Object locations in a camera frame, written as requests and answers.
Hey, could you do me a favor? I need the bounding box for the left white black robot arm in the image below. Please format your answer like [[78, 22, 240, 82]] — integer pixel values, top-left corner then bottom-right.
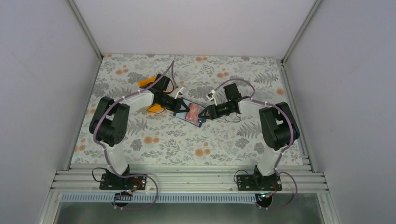
[[89, 75, 189, 189]]

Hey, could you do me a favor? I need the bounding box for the grey slotted cable duct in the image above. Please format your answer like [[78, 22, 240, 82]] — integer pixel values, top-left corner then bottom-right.
[[60, 192, 256, 204]]

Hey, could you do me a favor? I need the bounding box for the aluminium mounting rail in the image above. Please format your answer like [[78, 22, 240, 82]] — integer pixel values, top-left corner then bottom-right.
[[50, 164, 328, 193]]

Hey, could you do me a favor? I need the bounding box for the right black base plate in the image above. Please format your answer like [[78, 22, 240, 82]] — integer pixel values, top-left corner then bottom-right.
[[235, 174, 283, 191]]

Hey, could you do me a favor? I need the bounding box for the blue card holder wallet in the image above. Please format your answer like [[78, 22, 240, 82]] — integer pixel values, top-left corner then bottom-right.
[[173, 98, 206, 127]]

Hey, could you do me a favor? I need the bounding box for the orange plastic bin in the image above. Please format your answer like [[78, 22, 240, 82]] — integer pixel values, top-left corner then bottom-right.
[[138, 74, 174, 113]]

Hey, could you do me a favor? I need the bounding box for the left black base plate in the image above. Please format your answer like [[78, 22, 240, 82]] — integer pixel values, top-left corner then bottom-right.
[[99, 173, 147, 190]]

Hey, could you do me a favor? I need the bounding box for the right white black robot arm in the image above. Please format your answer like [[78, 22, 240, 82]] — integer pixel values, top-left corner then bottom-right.
[[198, 84, 300, 190]]

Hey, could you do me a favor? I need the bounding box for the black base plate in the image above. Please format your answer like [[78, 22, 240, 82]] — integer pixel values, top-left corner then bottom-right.
[[235, 174, 283, 191], [99, 173, 147, 190]]

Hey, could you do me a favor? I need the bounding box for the floral patterned table mat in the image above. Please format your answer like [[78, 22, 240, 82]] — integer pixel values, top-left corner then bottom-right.
[[72, 54, 287, 165]]

